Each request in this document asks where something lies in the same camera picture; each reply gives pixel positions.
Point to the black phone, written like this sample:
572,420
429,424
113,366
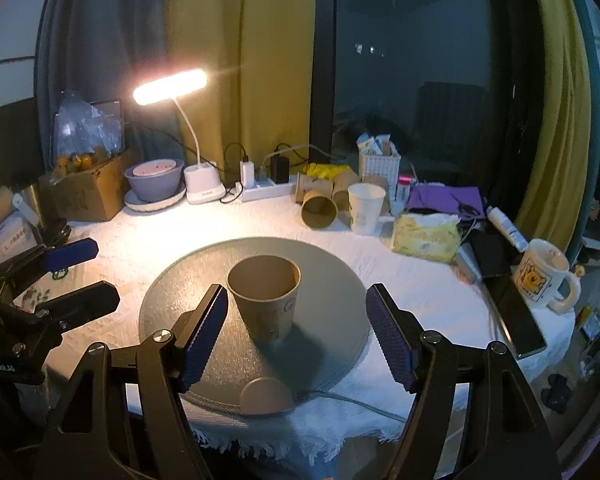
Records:
520,317

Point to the white paper cup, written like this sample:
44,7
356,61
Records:
366,210

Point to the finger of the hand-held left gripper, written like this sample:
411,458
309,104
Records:
80,302
70,252

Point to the yellow curtain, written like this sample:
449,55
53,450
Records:
555,110
245,35

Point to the pink round disc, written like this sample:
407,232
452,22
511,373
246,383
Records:
267,397

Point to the purple bowl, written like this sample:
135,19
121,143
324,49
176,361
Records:
152,182

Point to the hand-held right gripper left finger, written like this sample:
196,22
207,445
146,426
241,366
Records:
206,332

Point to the yellow rubber gloves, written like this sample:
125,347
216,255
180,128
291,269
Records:
325,170

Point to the white power strip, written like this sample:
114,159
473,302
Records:
275,191

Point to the grey round mat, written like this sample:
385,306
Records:
330,280

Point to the white desk lamp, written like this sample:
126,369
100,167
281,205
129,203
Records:
205,185

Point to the white tube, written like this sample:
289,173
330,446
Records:
507,230

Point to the white woven basket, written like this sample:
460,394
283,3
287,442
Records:
379,167

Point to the white charger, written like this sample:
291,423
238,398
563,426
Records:
247,172

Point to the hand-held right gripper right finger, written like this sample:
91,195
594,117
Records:
387,335

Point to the grey curtain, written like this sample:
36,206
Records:
105,35

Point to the purple cloth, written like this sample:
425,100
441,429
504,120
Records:
445,200

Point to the yellow tissue pack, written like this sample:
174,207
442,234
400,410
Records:
425,237

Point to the cardboard box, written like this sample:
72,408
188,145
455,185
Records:
87,195

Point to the black wallet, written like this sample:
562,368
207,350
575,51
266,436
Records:
490,252

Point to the white printed mug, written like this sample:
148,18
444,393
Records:
537,275

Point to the pale plate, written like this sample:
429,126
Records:
150,206

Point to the black charger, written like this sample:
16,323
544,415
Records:
280,170

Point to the white tablecloth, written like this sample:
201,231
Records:
145,240

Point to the clear plastic bag of oranges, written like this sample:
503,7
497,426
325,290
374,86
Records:
85,130

